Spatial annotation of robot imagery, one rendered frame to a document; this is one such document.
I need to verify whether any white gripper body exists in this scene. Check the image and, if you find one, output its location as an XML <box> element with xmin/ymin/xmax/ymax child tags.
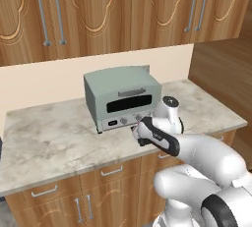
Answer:
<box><xmin>130</xmin><ymin>122</ymin><xmax>153</xmax><ymax>147</ymax></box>

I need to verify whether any wooden drawer front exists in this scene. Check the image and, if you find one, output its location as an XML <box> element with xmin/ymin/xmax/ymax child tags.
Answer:
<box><xmin>4</xmin><ymin>175</ymin><xmax>83</xmax><ymax>206</ymax></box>
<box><xmin>210</xmin><ymin>130</ymin><xmax>238</xmax><ymax>147</ymax></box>
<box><xmin>140</xmin><ymin>151</ymin><xmax>185</xmax><ymax>174</ymax></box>
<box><xmin>79</xmin><ymin>156</ymin><xmax>143</xmax><ymax>192</ymax></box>

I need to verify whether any pale green toaster oven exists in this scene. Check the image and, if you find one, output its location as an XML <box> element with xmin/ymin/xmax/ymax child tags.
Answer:
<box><xmin>83</xmin><ymin>65</ymin><xmax>163</xmax><ymax>135</ymax></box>

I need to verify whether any wooden base cupboard door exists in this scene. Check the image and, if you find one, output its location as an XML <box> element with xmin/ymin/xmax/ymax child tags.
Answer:
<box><xmin>82</xmin><ymin>174</ymin><xmax>140</xmax><ymax>227</ymax></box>
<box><xmin>136</xmin><ymin>160</ymin><xmax>185</xmax><ymax>227</ymax></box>
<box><xmin>6</xmin><ymin>192</ymin><xmax>86</xmax><ymax>227</ymax></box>

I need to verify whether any tall wooden side panel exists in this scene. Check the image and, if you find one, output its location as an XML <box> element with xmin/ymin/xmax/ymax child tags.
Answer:
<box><xmin>187</xmin><ymin>18</ymin><xmax>252</xmax><ymax>173</ymax></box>

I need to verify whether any silver base cupboard handle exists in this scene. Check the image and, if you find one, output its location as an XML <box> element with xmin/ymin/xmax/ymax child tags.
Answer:
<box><xmin>85</xmin><ymin>194</ymin><xmax>95</xmax><ymax>221</ymax></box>
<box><xmin>73</xmin><ymin>198</ymin><xmax>84</xmax><ymax>224</ymax></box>

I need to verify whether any wooden wall cupboard door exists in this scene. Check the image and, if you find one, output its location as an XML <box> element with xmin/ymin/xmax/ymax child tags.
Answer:
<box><xmin>0</xmin><ymin>0</ymin><xmax>59</xmax><ymax>68</ymax></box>
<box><xmin>44</xmin><ymin>0</ymin><xmax>133</xmax><ymax>60</ymax></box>
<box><xmin>130</xmin><ymin>0</ymin><xmax>202</xmax><ymax>52</ymax></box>
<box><xmin>190</xmin><ymin>0</ymin><xmax>252</xmax><ymax>44</ymax></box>

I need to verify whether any silver wall cupboard handle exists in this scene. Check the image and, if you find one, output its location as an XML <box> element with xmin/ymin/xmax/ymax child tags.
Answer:
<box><xmin>194</xmin><ymin>0</ymin><xmax>210</xmax><ymax>32</ymax></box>
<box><xmin>31</xmin><ymin>0</ymin><xmax>52</xmax><ymax>47</ymax></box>
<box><xmin>183</xmin><ymin>0</ymin><xmax>199</xmax><ymax>33</ymax></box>
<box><xmin>50</xmin><ymin>0</ymin><xmax>68</xmax><ymax>46</ymax></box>

